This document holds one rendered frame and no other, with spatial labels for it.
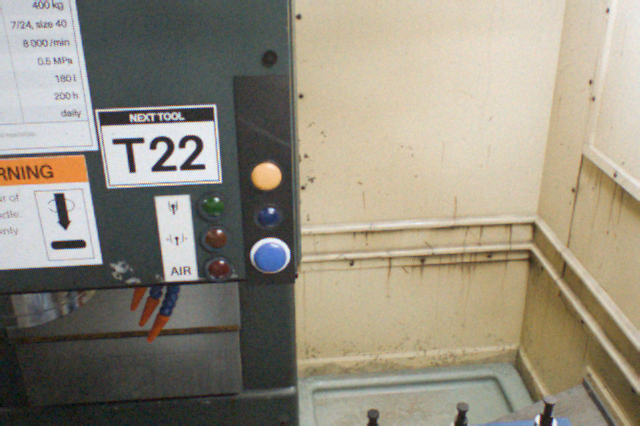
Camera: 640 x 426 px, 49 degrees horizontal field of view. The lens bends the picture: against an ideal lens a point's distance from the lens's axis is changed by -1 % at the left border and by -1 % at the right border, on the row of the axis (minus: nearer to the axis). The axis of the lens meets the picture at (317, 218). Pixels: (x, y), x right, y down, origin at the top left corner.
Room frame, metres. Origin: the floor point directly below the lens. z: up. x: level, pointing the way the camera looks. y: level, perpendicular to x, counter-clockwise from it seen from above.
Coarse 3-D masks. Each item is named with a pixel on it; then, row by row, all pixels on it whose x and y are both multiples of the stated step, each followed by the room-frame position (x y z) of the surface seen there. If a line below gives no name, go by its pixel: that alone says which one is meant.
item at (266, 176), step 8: (256, 168) 0.56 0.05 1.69; (264, 168) 0.56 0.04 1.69; (272, 168) 0.56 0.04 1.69; (256, 176) 0.56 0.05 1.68; (264, 176) 0.56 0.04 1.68; (272, 176) 0.56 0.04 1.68; (280, 176) 0.56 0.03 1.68; (256, 184) 0.56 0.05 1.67; (264, 184) 0.56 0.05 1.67; (272, 184) 0.56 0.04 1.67
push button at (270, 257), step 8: (264, 248) 0.56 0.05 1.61; (272, 248) 0.56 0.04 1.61; (280, 248) 0.56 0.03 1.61; (256, 256) 0.56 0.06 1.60; (264, 256) 0.56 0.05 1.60; (272, 256) 0.56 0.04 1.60; (280, 256) 0.56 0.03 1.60; (256, 264) 0.56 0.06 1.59; (264, 264) 0.56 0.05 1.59; (272, 264) 0.56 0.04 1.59; (280, 264) 0.56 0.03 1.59
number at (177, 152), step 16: (176, 128) 0.56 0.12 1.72; (192, 128) 0.56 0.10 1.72; (208, 128) 0.56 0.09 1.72; (160, 144) 0.56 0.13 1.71; (176, 144) 0.56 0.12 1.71; (192, 144) 0.56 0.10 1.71; (208, 144) 0.56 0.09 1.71; (160, 160) 0.56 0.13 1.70; (176, 160) 0.56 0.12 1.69; (192, 160) 0.56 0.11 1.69; (208, 160) 0.56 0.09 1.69; (160, 176) 0.56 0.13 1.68; (176, 176) 0.56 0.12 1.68
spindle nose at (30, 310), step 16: (0, 304) 0.67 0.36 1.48; (16, 304) 0.67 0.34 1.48; (32, 304) 0.67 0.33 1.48; (48, 304) 0.68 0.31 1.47; (64, 304) 0.70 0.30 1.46; (80, 304) 0.71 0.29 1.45; (0, 320) 0.67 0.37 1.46; (16, 320) 0.67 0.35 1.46; (32, 320) 0.67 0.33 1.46; (48, 320) 0.68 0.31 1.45
